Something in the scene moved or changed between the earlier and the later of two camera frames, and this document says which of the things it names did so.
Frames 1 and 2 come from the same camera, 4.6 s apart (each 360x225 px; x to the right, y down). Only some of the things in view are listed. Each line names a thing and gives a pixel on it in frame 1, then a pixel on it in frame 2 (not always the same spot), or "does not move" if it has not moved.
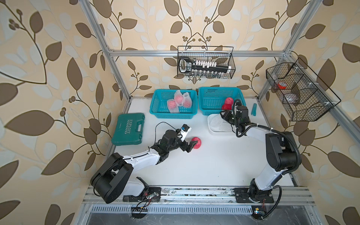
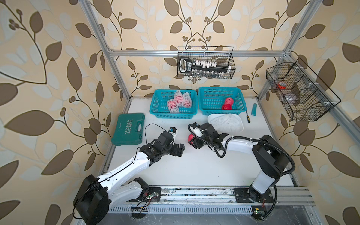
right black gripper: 226,115 -> 197,144
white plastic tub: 217,123 does not move
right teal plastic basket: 211,99 does not move
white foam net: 223,125 does not move
